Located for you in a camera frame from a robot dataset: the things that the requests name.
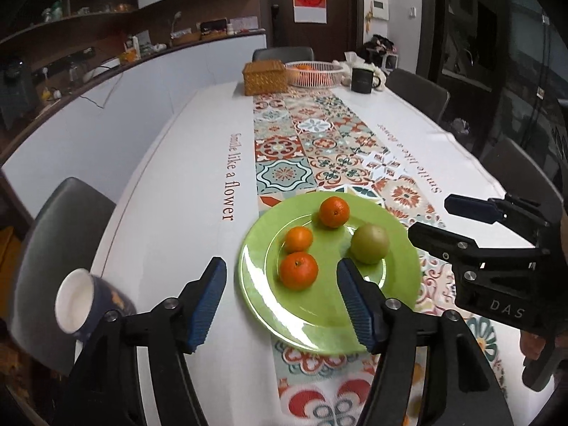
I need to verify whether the black coffee machine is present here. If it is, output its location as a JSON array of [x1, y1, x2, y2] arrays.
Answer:
[[1, 60, 39, 131]]

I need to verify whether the grey chair right near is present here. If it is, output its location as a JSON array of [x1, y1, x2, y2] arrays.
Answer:
[[480, 137, 563, 222]]

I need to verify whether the green apple on plate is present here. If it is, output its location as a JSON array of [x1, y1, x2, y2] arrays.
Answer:
[[350, 223, 390, 264]]

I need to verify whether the dark blue mug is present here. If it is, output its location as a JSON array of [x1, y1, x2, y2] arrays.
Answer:
[[55, 268, 136, 342]]

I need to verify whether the grey chair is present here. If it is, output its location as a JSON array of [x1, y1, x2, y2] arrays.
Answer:
[[386, 68, 450, 123], [480, 137, 563, 222], [8, 177, 115, 376]]

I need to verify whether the far mandarin orange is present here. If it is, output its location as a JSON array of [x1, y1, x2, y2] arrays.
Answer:
[[318, 196, 350, 229]]

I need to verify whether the grey chair far end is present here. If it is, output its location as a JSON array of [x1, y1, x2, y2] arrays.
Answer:
[[252, 46, 315, 64]]

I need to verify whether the green plate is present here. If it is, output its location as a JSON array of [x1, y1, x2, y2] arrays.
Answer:
[[237, 191, 422, 355]]

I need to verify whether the grey chair left near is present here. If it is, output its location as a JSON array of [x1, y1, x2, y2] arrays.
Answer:
[[8, 177, 115, 376]]

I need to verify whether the black mug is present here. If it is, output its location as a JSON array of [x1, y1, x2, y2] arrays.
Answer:
[[350, 67, 382, 94]]

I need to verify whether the middle small mandarin orange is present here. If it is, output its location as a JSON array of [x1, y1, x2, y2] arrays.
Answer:
[[284, 226, 313, 253]]

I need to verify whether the woven wicker box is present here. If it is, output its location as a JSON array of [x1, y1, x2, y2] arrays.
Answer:
[[242, 60, 288, 96]]

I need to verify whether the white wire fruit basket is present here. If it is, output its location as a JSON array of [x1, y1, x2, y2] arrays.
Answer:
[[285, 61, 345, 88]]

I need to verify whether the near mandarin orange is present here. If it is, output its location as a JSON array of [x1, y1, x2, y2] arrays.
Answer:
[[278, 252, 319, 291]]

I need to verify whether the grey chair right far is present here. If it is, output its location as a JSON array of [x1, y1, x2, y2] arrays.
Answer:
[[386, 68, 450, 123]]

